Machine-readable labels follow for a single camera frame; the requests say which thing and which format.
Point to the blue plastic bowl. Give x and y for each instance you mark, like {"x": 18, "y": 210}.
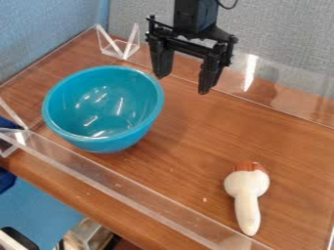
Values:
{"x": 102, "y": 108}

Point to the grey metal frame below table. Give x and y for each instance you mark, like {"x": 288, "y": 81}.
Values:
{"x": 89, "y": 235}

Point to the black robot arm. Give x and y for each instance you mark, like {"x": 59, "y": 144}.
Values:
{"x": 194, "y": 15}

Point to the clear acrylic barrier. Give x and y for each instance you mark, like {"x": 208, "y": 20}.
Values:
{"x": 286, "y": 88}
{"x": 157, "y": 206}

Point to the clear acrylic corner bracket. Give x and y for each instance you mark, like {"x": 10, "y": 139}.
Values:
{"x": 115, "y": 47}

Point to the clear acrylic left bracket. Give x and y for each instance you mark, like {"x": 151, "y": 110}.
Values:
{"x": 15, "y": 137}

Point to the black white object bottom left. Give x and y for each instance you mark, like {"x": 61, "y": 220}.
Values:
{"x": 12, "y": 240}

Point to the dark blue cloth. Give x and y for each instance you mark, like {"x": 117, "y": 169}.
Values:
{"x": 7, "y": 177}

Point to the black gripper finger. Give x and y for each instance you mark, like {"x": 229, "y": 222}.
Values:
{"x": 210, "y": 72}
{"x": 162, "y": 58}

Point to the clear acrylic back barrier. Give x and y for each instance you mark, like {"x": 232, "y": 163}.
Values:
{"x": 286, "y": 88}

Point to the clear acrylic front barrier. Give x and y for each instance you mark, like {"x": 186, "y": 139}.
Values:
{"x": 157, "y": 206}

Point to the white toy mushroom brown cap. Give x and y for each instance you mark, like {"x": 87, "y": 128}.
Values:
{"x": 246, "y": 184}

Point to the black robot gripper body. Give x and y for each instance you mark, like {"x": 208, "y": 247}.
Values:
{"x": 197, "y": 44}

